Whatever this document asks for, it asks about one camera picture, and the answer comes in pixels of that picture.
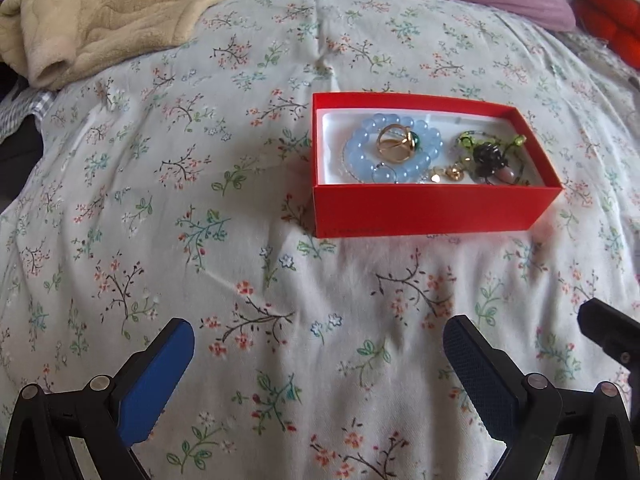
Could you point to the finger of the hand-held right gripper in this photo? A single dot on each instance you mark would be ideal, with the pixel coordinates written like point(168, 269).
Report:
point(612, 330)

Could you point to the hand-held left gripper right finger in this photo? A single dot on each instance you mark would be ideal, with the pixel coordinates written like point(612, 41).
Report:
point(480, 375)

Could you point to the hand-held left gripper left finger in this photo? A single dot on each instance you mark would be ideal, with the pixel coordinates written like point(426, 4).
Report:
point(155, 385)

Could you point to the red jewelry box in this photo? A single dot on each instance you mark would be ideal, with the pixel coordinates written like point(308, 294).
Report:
point(425, 210)

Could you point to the floral bed sheet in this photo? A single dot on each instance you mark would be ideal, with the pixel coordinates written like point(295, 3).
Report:
point(200, 210)

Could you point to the dark small-bead strand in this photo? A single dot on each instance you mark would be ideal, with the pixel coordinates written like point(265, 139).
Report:
point(482, 132)

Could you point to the grey plaid sheet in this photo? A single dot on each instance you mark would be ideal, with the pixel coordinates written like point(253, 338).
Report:
point(20, 110)

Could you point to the red plush cushion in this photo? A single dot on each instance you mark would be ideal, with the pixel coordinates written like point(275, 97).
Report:
point(615, 15)

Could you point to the beige fleece blanket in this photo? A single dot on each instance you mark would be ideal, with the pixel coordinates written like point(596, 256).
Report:
point(100, 10)

